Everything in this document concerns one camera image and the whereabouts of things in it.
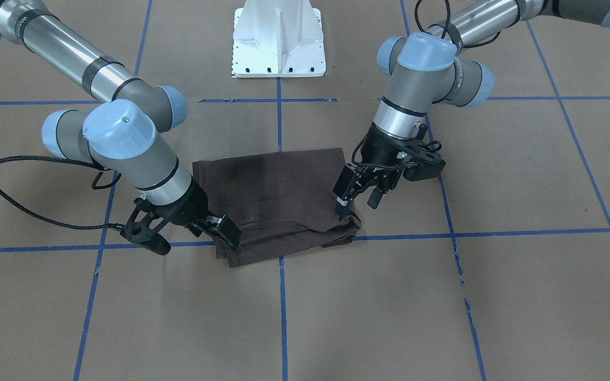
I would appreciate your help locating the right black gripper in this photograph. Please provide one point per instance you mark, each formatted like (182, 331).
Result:
(187, 206)

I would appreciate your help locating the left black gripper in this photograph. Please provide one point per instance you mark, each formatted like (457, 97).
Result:
(380, 149)

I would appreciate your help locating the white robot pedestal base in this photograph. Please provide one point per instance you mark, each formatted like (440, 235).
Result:
(278, 39)

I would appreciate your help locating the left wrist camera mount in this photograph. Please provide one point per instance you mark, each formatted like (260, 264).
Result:
(425, 161)

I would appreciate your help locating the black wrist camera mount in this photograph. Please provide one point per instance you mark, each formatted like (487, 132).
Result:
(143, 227)

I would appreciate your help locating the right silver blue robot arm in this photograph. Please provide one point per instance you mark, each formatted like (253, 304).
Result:
(124, 133)

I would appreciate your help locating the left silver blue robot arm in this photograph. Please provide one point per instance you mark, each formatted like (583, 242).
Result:
(425, 69)

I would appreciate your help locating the brown t-shirt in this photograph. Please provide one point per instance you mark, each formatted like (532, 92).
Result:
(282, 202)

